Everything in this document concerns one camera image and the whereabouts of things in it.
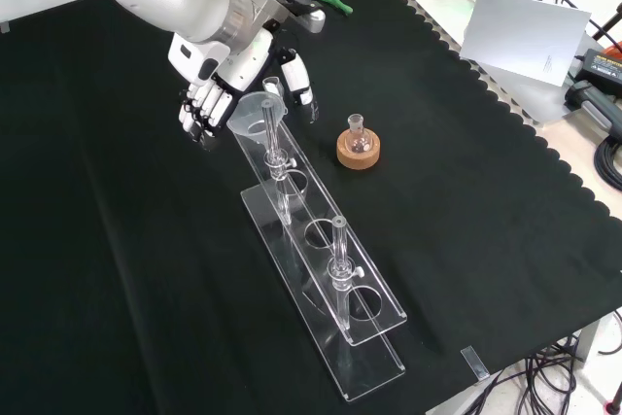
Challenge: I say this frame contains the cork ring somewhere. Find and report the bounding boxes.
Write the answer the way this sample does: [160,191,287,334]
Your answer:
[336,128,381,171]

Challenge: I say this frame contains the clear acrylic funnel stand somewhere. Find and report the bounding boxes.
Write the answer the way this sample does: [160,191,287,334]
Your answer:
[232,98,408,403]

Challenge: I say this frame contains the pale board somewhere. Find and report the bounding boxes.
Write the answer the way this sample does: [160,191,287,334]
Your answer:
[459,0,593,88]

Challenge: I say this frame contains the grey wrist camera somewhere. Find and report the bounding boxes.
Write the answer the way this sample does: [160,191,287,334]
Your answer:
[274,0,328,35]

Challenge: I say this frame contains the coiled black cable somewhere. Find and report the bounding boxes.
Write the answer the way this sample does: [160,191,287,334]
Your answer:
[594,134,622,193]

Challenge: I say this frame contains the black cable bundle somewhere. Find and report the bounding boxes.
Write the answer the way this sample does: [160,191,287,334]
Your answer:
[478,308,622,415]

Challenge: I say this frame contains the clear plastic funnel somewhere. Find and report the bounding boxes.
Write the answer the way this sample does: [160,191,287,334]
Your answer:
[226,91,291,145]

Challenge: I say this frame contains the black power adapter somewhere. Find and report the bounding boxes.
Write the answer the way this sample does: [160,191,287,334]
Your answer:
[572,48,622,91]

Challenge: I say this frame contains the black cloth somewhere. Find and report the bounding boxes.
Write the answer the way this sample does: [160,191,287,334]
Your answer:
[0,0,622,415]

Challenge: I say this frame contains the small round-bottom glass flask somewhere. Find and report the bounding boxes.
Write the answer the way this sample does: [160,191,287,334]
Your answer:
[345,113,374,155]

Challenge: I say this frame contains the black red tripod leg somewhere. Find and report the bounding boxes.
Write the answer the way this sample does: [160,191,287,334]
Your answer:
[589,0,622,54]

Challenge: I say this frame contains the black grey clamp handle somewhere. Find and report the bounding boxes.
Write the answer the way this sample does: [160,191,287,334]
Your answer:
[565,79,622,138]

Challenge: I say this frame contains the black white five-finger hand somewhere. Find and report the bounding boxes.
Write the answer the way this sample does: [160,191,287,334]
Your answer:
[167,27,321,146]

